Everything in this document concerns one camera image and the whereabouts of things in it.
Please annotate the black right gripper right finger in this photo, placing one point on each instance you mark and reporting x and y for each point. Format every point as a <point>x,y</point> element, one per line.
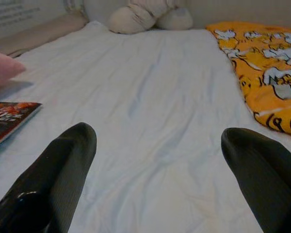
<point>269,184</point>

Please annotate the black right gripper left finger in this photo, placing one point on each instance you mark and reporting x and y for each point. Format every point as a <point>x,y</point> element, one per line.
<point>51,184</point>

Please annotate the yellow cartoon print blanket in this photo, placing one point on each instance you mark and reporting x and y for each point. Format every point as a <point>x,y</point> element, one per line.
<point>264,72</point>

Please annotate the dark red cover book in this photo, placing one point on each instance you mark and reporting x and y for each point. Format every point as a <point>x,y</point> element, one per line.
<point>9,119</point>

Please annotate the pink pillow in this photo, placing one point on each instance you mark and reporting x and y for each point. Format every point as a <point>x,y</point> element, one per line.
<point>2,70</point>

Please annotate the white bed sheet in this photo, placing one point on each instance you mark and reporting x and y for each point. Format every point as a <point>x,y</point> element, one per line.
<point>148,97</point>

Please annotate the grey floral patterned pillow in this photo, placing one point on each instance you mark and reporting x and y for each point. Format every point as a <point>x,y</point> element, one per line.
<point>9,17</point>

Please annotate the white plush toy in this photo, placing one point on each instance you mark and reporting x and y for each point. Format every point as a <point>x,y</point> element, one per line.
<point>126,19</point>

